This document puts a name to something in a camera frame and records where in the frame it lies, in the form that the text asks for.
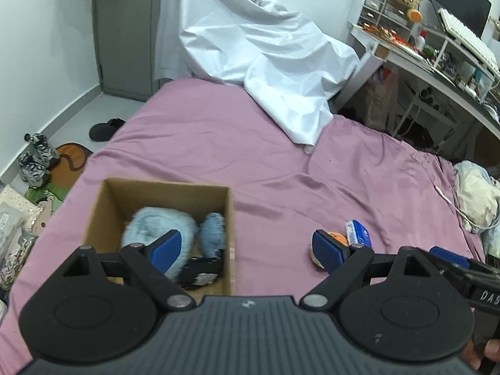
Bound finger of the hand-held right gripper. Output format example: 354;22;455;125
429;246;500;280

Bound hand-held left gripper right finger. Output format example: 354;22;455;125
299;230;447;312

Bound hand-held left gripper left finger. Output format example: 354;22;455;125
47;230;197;312

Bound burger squishy toy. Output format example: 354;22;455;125
310;232;348;271

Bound fluffy grey heart pouch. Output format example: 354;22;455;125
120;207;198;282

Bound blue white tissue packet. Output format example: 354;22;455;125
344;219;373;248

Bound small denim pouch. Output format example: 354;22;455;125
198;212;227;259

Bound cardboard box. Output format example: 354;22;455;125
81;177;237;297

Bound person's right hand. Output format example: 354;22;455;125
460;338;500;373

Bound floral quilt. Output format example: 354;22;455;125
452;160;500;251

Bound pink bed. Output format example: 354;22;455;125
0;77;487;365

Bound cartoon floor mat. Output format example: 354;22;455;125
25;143;93;220

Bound black slippers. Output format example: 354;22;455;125
88;117;127;142

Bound wrapped parcel stack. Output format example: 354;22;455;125
0;185;54;290

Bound grey sneaker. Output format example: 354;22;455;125
24;133;61;168
18;152;51;189

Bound brown paper bag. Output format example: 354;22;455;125
365;68;400;130

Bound white desk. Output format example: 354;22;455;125
335;23;500;142

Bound white cover sheet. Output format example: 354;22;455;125
158;0;360;145

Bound white desk shelf riser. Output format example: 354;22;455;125
419;22;498;99

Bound white keyboard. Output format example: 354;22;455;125
437;7;500;76

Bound grey door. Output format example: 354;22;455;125
91;0;169;101

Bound grey drawer organizer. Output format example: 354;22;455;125
357;0;412;34

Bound black monitor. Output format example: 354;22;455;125
429;0;492;40

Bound white charging cable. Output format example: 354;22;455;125
435;185;500;230

